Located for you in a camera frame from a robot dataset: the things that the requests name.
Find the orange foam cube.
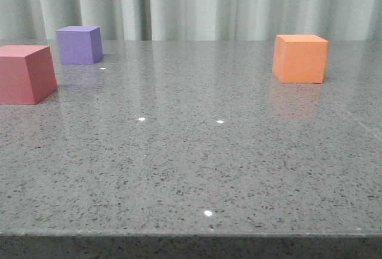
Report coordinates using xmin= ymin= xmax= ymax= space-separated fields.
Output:
xmin=272 ymin=34 xmax=329 ymax=84

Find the red foam cube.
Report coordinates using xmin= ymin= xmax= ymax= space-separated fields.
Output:
xmin=1 ymin=45 xmax=57 ymax=104

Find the purple foam cube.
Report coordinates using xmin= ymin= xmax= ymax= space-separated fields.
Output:
xmin=56 ymin=26 xmax=103 ymax=64

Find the white pleated curtain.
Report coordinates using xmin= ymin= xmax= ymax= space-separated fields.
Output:
xmin=1 ymin=0 xmax=381 ymax=41

